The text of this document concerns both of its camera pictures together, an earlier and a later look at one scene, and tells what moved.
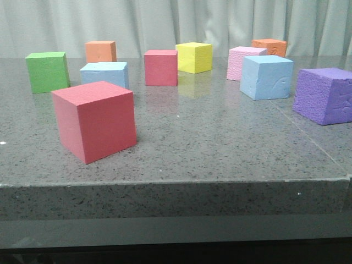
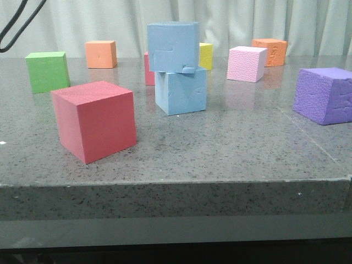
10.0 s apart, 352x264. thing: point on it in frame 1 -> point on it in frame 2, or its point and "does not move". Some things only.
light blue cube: x=267 y=77 -> x=178 y=93
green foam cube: x=48 y=71 does not move
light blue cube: x=114 y=72 -> x=174 y=47
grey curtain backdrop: x=309 y=27 does not move
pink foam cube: x=236 y=58 does not move
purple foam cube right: x=324 y=95 does not move
